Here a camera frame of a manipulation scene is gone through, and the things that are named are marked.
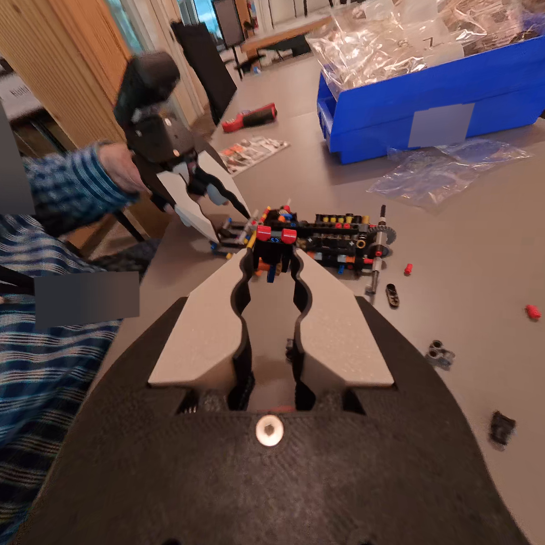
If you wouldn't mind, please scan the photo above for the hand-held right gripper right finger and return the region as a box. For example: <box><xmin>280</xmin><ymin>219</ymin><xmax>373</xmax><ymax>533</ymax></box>
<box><xmin>292</xmin><ymin>248</ymin><xmax>395</xmax><ymax>411</ymax></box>

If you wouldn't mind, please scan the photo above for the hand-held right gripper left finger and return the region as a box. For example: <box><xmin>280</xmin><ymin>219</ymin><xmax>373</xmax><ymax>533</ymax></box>
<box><xmin>148</xmin><ymin>248</ymin><xmax>257</xmax><ymax>411</ymax></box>

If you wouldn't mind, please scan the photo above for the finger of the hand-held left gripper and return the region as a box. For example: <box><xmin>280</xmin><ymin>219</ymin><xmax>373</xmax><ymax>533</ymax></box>
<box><xmin>197</xmin><ymin>150</ymin><xmax>253</xmax><ymax>221</ymax></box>
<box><xmin>155</xmin><ymin>165</ymin><xmax>223</xmax><ymax>243</ymax></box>

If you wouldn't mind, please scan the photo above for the black lego gear assembly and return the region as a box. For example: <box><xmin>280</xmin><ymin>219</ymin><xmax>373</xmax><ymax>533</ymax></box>
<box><xmin>255</xmin><ymin>226</ymin><xmax>299</xmax><ymax>284</ymax></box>

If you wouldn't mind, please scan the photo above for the person's left forearm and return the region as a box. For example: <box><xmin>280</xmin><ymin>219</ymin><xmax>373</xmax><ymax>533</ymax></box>
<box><xmin>23</xmin><ymin>145</ymin><xmax>141</xmax><ymax>237</ymax></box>

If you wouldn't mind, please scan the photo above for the dark grey lego connector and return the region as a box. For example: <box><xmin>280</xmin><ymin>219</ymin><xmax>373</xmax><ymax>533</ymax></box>
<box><xmin>426</xmin><ymin>340</ymin><xmax>456</xmax><ymax>369</ymax></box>

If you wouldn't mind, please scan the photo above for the small black lego connector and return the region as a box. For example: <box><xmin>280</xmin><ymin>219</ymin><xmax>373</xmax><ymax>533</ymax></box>
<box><xmin>489</xmin><ymin>411</ymin><xmax>517</xmax><ymax>447</ymax></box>

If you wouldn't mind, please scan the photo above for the printed leaflet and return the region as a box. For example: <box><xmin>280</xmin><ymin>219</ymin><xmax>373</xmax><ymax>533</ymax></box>
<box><xmin>217</xmin><ymin>136</ymin><xmax>291</xmax><ymax>176</ymax></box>

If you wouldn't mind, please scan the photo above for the red and black handheld tool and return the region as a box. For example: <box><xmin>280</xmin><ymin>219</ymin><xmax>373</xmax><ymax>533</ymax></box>
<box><xmin>221</xmin><ymin>103</ymin><xmax>278</xmax><ymax>133</ymax></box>

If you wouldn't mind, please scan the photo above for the black standing panel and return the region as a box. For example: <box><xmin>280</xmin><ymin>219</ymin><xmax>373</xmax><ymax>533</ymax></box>
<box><xmin>170</xmin><ymin>21</ymin><xmax>238</xmax><ymax>126</ymax></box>

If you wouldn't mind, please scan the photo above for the dark monitor on stand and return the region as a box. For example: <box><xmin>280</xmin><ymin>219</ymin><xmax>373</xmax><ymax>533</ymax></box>
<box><xmin>213</xmin><ymin>0</ymin><xmax>247</xmax><ymax>79</ymax></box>

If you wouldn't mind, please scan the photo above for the person's plaid shirt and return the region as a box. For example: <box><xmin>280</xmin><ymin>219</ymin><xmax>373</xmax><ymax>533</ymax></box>
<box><xmin>0</xmin><ymin>213</ymin><xmax>147</xmax><ymax>541</ymax></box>

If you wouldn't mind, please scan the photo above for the blue plastic bin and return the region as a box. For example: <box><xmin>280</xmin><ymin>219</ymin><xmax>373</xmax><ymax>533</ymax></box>
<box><xmin>316</xmin><ymin>36</ymin><xmax>545</xmax><ymax>165</ymax></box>

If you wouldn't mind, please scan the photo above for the clear plastic bag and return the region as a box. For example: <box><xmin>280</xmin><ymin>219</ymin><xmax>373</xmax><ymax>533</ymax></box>
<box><xmin>366</xmin><ymin>138</ymin><xmax>533</xmax><ymax>209</ymax></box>

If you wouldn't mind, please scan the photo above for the pile of clear plastic bags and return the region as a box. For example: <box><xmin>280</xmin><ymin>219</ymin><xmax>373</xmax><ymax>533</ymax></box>
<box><xmin>307</xmin><ymin>0</ymin><xmax>545</xmax><ymax>90</ymax></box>

